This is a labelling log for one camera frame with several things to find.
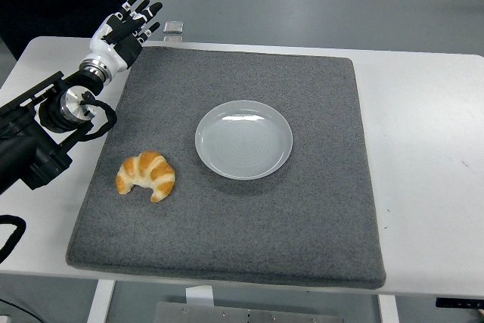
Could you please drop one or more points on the white table leg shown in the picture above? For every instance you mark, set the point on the white table leg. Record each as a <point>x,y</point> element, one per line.
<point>388,309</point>
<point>100,302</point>

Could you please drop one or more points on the black table control bar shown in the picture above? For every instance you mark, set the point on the black table control bar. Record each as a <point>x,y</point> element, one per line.
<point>459,302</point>

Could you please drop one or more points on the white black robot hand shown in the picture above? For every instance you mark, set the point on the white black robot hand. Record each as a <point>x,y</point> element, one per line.
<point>109,48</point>

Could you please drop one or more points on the silver square floor box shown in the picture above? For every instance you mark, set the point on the silver square floor box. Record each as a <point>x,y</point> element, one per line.
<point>173,27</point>

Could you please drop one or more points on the grey metal plate with screws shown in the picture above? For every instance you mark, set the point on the grey metal plate with screws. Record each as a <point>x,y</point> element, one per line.
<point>246,315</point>

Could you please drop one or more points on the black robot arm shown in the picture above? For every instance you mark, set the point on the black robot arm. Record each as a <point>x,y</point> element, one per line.
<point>22,149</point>

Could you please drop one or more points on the golden croissant bread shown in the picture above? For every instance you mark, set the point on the golden croissant bread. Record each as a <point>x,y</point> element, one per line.
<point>151,168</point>

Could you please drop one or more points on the grey round plate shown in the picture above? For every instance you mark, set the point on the grey round plate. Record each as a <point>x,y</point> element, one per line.
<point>244,141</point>

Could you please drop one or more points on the grey felt mat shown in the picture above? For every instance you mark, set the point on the grey felt mat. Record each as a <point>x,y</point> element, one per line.
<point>227,224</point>

